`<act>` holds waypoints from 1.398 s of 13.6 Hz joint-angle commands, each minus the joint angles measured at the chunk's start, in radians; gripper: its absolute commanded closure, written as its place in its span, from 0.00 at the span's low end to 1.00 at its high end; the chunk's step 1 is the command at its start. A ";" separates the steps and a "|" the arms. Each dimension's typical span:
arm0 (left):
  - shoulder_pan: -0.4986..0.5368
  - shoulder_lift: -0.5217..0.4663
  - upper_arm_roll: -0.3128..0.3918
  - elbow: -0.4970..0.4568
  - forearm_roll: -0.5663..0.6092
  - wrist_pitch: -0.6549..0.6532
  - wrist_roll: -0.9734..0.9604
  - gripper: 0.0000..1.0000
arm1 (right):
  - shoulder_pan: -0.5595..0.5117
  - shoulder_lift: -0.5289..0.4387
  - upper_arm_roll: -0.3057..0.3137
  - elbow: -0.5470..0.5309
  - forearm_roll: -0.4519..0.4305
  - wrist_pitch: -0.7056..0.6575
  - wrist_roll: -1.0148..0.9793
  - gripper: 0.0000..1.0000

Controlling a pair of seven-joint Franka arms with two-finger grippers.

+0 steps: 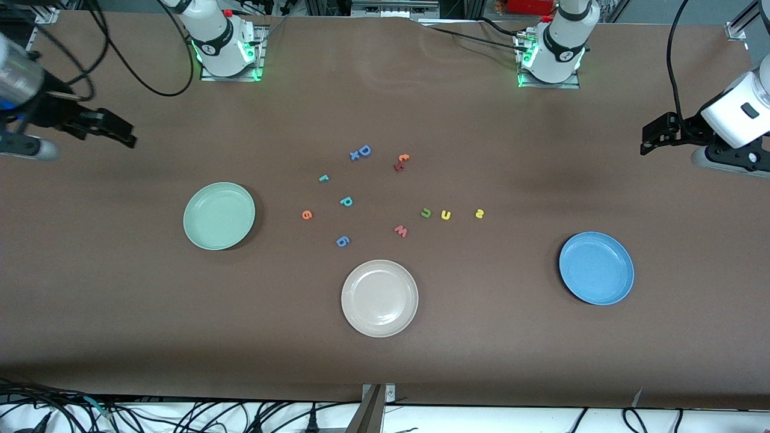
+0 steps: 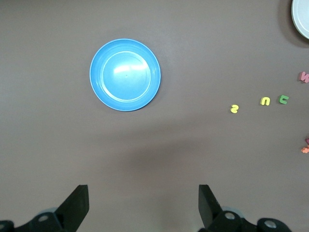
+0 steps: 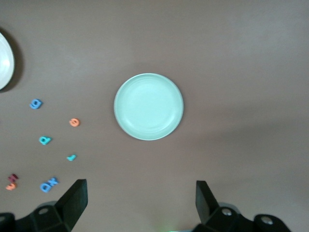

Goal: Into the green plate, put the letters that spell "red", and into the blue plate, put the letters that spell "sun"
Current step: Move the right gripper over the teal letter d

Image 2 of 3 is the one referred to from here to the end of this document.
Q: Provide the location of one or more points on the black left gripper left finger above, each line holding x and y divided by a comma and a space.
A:
72, 212

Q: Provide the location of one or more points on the dark red foam letter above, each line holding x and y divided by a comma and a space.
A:
307, 140

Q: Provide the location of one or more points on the pink foam letter w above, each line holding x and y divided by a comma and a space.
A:
303, 76

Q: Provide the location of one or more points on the yellow foam letter s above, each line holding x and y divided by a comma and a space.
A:
234, 109

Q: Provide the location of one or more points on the green foam letter u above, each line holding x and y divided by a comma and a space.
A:
281, 99

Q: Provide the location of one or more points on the orange foam letter t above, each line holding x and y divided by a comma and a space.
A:
305, 149

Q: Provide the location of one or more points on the blue plate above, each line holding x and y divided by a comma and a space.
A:
125, 75

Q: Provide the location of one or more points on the yellow foam letter n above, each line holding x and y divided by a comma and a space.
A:
262, 101

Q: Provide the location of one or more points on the beige plate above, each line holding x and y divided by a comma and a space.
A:
301, 17

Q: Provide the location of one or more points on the brown table cover sheet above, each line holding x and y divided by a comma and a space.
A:
48, 120

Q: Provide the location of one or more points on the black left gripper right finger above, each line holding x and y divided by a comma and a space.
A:
212, 217

